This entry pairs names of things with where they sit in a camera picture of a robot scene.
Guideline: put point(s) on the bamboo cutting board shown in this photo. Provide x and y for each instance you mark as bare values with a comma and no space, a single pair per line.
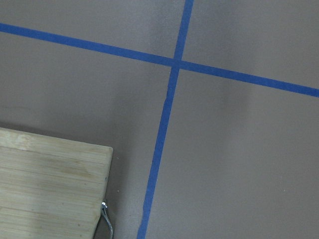
50,188

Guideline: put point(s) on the metal cutting board handle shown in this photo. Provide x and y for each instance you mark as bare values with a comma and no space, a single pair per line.
104,213

